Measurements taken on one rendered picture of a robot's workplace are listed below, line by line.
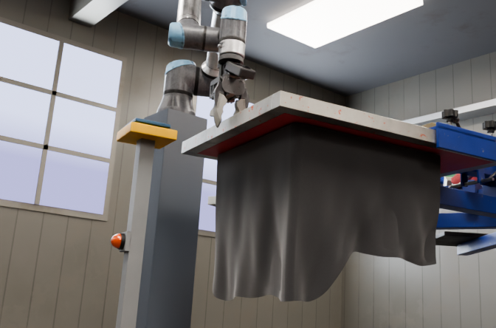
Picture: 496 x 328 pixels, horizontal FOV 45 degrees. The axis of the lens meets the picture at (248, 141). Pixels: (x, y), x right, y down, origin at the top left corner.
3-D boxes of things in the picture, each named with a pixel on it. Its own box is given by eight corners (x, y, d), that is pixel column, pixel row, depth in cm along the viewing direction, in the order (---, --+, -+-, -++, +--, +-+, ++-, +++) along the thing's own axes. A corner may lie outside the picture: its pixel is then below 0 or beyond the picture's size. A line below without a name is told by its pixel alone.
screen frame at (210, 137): (279, 106, 138) (280, 90, 139) (181, 154, 188) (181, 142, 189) (514, 162, 173) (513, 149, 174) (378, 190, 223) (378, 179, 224)
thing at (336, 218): (295, 301, 137) (302, 123, 148) (286, 300, 140) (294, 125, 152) (443, 311, 158) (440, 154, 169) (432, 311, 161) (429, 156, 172)
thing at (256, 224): (287, 303, 136) (295, 120, 147) (204, 299, 174) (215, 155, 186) (299, 303, 137) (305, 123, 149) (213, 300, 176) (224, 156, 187)
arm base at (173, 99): (149, 117, 237) (151, 93, 240) (181, 126, 246) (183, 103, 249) (169, 109, 226) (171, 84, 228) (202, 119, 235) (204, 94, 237)
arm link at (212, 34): (204, 34, 189) (207, 18, 178) (240, 38, 190) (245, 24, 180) (202, 57, 187) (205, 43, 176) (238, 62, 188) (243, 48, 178)
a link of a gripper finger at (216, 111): (210, 131, 167) (220, 102, 171) (220, 126, 162) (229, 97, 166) (201, 126, 166) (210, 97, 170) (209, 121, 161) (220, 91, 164)
